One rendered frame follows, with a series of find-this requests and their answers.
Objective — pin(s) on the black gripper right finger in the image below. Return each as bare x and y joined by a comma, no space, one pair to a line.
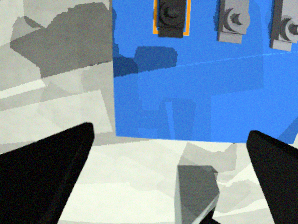
276,166

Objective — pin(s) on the blue flat plate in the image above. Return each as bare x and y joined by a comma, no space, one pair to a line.
234,71

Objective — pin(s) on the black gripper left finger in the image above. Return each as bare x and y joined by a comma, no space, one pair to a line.
36,180

